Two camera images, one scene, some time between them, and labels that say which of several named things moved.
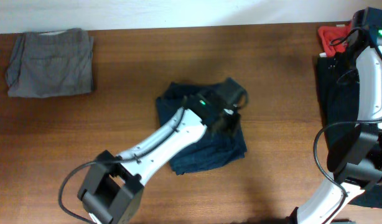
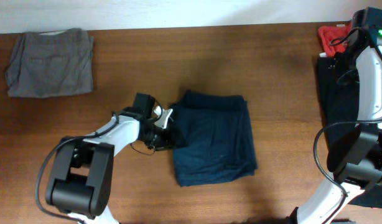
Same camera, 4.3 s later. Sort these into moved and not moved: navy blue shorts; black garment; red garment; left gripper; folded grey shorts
Moved: left gripper; navy blue shorts
Not moved: folded grey shorts; black garment; red garment
